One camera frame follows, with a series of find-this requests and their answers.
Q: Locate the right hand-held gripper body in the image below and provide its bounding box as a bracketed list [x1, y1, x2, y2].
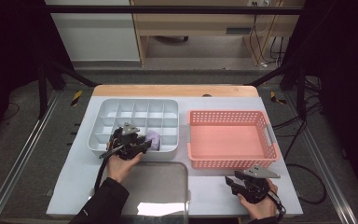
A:
[237, 164, 282, 204]

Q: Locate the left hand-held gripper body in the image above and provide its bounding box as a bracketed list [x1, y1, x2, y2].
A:
[111, 122, 142, 161]

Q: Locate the purple sock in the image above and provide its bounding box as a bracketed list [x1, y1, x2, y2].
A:
[144, 129, 162, 152]

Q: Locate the grey divided storage box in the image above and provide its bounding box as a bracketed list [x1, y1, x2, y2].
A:
[87, 97, 181, 162]

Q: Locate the pink perforated basket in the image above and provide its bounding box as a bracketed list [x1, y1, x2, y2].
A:
[186, 109, 282, 171]

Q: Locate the transparent grey box lid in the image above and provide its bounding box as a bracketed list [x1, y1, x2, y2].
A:
[88, 161, 190, 224]

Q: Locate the person's right hand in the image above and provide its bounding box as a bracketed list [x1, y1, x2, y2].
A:
[236, 179, 279, 220]

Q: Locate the person's left hand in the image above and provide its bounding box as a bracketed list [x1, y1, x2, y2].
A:
[105, 138, 145, 185]

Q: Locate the yellow black tape strip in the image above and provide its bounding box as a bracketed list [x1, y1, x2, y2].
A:
[269, 91, 288, 105]
[71, 90, 84, 107]

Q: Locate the light blue table mat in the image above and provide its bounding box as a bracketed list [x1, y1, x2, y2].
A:
[46, 95, 304, 217]

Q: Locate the white cabinet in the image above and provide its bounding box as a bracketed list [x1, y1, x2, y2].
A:
[45, 0, 141, 63]

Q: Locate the light wooden desk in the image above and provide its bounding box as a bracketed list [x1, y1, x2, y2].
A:
[130, 0, 306, 66]

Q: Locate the black curtain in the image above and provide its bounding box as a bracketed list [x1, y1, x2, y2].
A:
[281, 0, 358, 216]
[0, 0, 74, 148]

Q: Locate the white power strip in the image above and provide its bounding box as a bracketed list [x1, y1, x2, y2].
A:
[247, 0, 273, 7]

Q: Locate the black floor cable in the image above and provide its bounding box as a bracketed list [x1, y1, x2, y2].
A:
[0, 102, 21, 122]
[271, 102, 328, 205]

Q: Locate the aluminium rail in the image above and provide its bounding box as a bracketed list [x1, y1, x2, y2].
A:
[283, 91, 358, 224]
[0, 90, 62, 224]

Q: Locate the black frame strut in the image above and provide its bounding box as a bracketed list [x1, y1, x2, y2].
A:
[36, 59, 98, 119]
[248, 61, 308, 121]

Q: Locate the black cable bundle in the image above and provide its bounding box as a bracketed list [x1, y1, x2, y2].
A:
[269, 35, 286, 68]

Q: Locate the black horizontal frame bar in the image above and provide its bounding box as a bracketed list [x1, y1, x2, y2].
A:
[43, 5, 306, 16]

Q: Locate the yellow cable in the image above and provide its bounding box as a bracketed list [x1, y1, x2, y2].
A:
[250, 0, 285, 66]

